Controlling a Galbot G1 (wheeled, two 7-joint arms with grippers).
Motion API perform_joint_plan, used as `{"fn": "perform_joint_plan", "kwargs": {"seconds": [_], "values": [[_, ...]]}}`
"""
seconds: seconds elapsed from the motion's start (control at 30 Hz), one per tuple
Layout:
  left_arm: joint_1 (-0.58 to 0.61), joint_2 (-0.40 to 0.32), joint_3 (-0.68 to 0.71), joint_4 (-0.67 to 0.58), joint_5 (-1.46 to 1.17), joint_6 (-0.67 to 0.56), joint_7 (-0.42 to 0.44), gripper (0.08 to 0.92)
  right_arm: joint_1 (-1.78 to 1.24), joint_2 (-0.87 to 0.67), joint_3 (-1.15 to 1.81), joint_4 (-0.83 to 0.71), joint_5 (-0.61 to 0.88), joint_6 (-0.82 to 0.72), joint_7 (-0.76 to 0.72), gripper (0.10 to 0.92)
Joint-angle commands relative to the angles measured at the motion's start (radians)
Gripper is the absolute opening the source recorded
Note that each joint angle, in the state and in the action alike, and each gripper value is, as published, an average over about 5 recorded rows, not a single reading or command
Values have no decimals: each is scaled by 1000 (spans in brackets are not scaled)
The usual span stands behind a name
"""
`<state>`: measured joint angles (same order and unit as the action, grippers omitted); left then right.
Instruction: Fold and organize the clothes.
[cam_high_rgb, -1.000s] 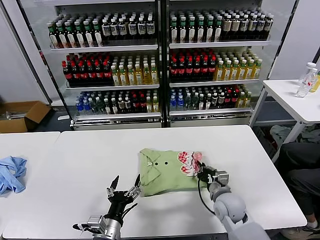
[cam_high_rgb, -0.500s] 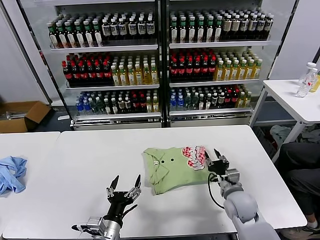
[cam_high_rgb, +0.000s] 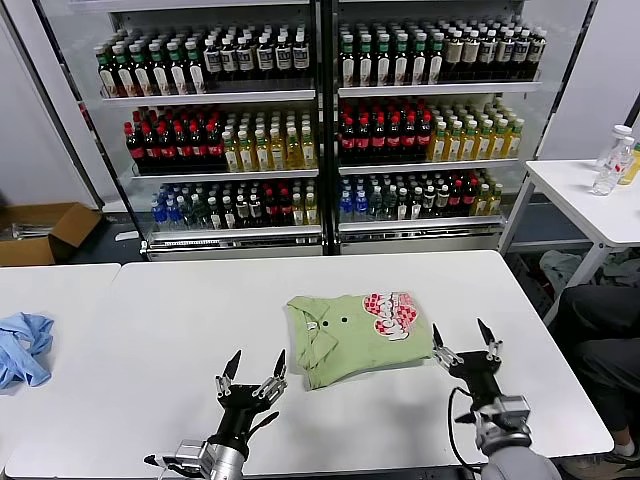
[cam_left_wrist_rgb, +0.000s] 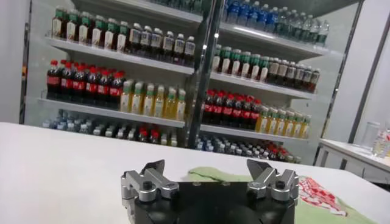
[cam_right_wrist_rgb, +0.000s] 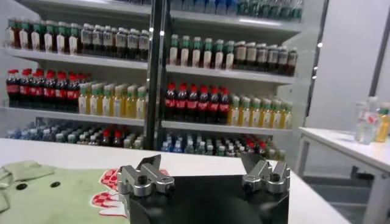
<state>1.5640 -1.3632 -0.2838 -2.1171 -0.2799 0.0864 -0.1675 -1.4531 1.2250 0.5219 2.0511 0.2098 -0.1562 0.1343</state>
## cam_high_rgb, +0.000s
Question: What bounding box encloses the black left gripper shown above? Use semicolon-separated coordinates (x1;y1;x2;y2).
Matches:
214;348;290;446

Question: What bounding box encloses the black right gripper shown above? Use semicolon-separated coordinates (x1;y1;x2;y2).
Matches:
431;317;504;409

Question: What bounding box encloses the green polo shirt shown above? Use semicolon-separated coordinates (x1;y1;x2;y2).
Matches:
285;289;434;391

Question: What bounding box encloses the black plastic crate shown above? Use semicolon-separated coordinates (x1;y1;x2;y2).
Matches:
509;252;556;321

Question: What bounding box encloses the pale garment pile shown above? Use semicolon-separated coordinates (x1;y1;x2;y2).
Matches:
538;248;601;296

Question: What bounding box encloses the person in dark trousers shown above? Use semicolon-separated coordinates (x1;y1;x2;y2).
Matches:
548;283;640;464

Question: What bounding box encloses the dark green garment pile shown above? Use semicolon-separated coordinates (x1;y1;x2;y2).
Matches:
597;252;640;287

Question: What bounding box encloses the white side table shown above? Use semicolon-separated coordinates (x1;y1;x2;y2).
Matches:
497;158;640;296

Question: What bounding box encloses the yellow tea bottle green label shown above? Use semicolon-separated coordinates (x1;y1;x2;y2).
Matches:
238;130;255;172
430;122;448;162
269;128;286;171
301;127;319;170
446;121;464;162
222;130;240;173
476;119;494;161
253;129;271;172
461;120;479;161
506;118;525;159
491;118;509;160
285;127;304;170

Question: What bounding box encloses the clear water bottle red label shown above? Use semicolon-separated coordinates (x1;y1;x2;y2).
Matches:
597;124;634;171
592;137;635;196

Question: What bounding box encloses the crumpled blue garment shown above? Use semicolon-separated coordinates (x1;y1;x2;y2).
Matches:
0;312;56;391

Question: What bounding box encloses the open cardboard box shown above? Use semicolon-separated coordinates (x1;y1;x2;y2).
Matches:
0;202;106;267

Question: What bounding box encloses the open beverage cooler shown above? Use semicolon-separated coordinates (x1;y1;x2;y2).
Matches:
34;0;331;262
319;0;599;257

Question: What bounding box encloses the green-cap tea bottle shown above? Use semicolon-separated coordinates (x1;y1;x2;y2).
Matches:
356;33;375;87
167;41;189;95
338;34;357;87
392;33;411;86
185;40;207;95
427;32;445;85
113;44;135;97
97;45;119;97
410;32;429;85
130;43;152;96
374;33;393;86
148;42;170;96

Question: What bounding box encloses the dark bottle beige label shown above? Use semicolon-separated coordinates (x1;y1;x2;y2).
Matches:
444;29;464;81
462;29;480;81

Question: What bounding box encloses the dark bottle blue-white label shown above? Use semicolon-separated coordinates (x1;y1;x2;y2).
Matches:
204;37;224;84
274;33;293;81
220;36;239;83
291;32;311;81
478;29;497;80
512;28;530;80
255;34;275;81
527;28;547;79
236;35;256;82
495;28;514;80

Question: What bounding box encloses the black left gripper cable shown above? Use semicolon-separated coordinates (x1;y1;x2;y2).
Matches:
247;410;281;437

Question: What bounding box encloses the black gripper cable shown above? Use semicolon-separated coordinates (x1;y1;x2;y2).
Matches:
447;387;482;472
247;410;281;437

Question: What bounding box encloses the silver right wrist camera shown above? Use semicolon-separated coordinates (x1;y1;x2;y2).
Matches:
473;394;531;431

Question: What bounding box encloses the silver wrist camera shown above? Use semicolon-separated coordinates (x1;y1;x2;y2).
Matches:
174;439;211;472
473;394;531;431

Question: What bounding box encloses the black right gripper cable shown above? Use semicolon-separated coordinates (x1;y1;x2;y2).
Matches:
447;387;482;472

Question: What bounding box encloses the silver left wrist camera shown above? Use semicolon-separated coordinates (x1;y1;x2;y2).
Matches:
174;439;211;472

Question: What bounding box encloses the black left camera cable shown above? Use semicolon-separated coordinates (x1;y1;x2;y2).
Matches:
143;453;182;474

